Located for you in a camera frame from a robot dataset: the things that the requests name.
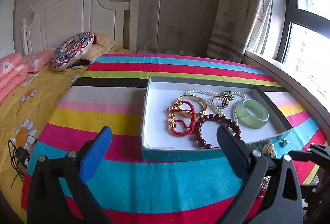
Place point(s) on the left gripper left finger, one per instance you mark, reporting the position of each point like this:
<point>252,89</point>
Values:
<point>46,201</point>

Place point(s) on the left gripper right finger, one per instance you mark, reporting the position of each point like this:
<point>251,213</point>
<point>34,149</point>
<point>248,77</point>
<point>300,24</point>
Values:
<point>282,202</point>

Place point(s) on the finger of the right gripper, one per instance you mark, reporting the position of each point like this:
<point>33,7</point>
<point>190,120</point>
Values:
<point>316,153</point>

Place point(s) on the pearl earring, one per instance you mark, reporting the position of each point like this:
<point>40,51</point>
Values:
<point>284,142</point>

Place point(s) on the white pearl necklace green beads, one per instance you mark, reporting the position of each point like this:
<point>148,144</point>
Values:
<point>219,101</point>

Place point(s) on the silver rhinestone brooch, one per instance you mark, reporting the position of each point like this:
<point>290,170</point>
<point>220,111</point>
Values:
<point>263,187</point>

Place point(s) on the teal jewelry box tray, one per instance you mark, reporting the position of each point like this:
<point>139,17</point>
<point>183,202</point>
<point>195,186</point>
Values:
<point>206,115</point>

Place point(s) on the green jade bangle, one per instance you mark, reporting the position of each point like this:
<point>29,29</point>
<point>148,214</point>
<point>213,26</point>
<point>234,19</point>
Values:
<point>251,113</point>

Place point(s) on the dark framed window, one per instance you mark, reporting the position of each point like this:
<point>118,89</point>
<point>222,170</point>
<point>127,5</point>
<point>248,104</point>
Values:
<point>304,47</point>

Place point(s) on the gold bangle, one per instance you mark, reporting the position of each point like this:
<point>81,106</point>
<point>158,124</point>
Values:
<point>200,105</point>

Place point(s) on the striped colourful tablecloth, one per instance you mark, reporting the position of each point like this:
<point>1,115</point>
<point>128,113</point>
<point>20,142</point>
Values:
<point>149,175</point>

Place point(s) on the pink folded blanket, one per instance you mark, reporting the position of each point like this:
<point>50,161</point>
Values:
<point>15,69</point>

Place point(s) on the beige patterned curtain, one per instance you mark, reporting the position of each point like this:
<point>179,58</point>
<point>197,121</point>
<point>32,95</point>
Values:
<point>241,25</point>

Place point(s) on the white nightstand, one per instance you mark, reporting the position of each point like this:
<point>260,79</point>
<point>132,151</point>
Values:
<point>167,52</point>

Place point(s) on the round patterned cushion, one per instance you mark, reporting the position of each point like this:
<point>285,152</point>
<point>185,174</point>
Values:
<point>72,50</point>

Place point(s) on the beige plush pillow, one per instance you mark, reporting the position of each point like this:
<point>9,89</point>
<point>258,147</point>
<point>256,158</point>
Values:
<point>101,45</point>

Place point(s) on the white bed headboard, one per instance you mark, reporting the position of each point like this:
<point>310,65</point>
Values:
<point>56,21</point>

